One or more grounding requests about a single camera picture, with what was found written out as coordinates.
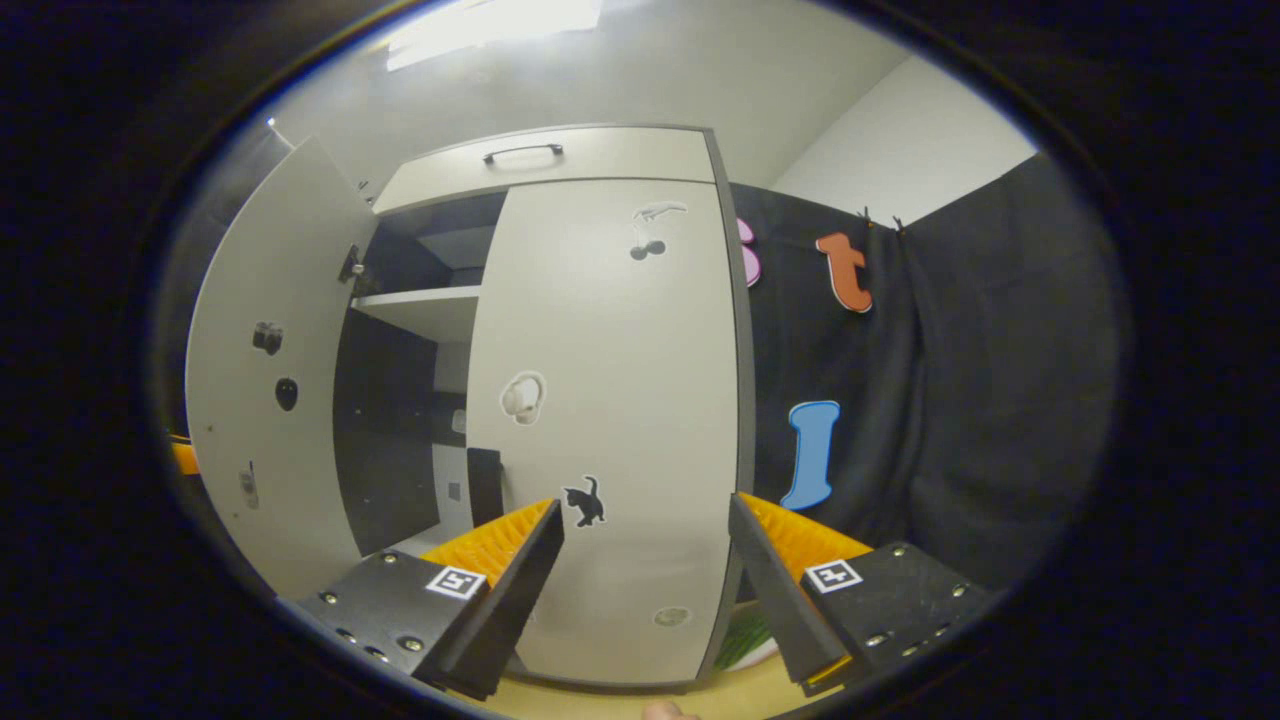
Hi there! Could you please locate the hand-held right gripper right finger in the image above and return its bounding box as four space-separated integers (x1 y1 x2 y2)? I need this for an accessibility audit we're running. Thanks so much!
726 492 993 699

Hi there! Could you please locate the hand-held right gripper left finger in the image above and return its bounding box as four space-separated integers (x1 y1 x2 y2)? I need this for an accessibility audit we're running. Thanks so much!
296 497 566 703

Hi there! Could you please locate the watermelon slice coaster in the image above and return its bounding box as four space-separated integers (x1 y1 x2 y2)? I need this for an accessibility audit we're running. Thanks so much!
715 612 781 671

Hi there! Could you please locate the white cabinet door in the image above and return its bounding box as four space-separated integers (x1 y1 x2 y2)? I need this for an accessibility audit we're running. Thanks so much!
466 178 743 688
184 135 379 603

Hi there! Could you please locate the grey and white cabinet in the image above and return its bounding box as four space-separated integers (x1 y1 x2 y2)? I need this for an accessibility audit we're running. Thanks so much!
333 125 758 691

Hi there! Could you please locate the white cabinet shelf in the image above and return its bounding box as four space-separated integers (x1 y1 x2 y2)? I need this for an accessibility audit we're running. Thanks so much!
350 286 483 343

